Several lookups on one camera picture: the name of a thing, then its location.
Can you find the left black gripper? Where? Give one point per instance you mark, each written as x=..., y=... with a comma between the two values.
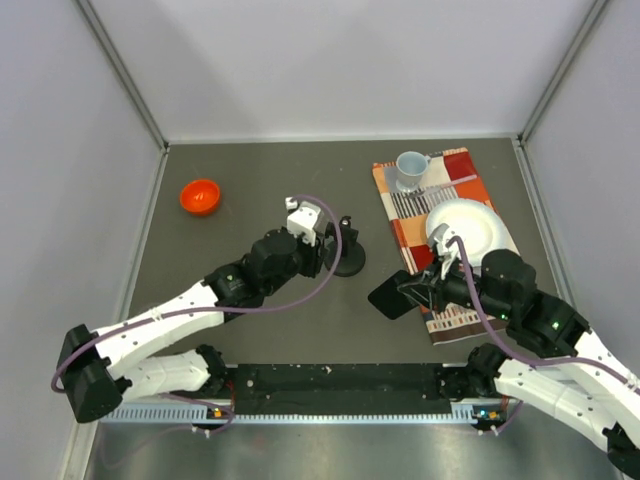
x=315, y=255

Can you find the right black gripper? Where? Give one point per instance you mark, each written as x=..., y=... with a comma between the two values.
x=429, y=291

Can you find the black smartphone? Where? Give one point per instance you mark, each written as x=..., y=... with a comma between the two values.
x=388, y=300

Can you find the black phone stand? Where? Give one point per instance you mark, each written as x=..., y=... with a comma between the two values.
x=352, y=256

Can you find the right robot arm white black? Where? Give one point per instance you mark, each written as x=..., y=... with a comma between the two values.
x=543, y=352

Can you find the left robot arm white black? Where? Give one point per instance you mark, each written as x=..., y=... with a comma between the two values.
x=98, y=370

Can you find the white plate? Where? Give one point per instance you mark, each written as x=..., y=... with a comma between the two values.
x=478, y=225

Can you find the patterned orange placemat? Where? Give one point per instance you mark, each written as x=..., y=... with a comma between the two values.
x=408, y=215

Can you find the light blue cup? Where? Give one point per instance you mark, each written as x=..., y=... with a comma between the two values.
x=411, y=167

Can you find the orange bowl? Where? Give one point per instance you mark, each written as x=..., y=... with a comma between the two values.
x=200, y=197

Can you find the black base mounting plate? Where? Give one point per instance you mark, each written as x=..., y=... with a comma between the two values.
x=346, y=389

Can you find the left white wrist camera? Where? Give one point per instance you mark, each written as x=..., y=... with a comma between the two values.
x=303, y=220

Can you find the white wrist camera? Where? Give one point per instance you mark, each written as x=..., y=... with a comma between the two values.
x=303, y=220
x=442, y=242

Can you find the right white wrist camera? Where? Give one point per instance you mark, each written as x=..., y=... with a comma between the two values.
x=442, y=242

